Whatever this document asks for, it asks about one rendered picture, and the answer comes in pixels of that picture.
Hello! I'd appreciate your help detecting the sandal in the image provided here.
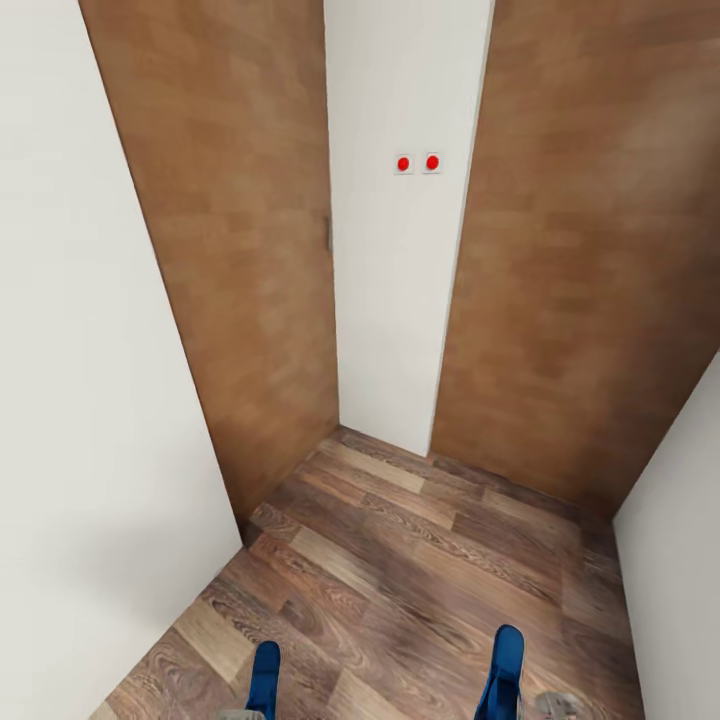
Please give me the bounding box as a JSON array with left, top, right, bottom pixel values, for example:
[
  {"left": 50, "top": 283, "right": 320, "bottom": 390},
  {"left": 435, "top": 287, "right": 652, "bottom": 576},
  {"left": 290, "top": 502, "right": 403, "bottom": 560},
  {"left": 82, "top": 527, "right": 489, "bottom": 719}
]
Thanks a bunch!
[
  {"left": 244, "top": 640, "right": 281, "bottom": 720},
  {"left": 474, "top": 625, "right": 524, "bottom": 720}
]

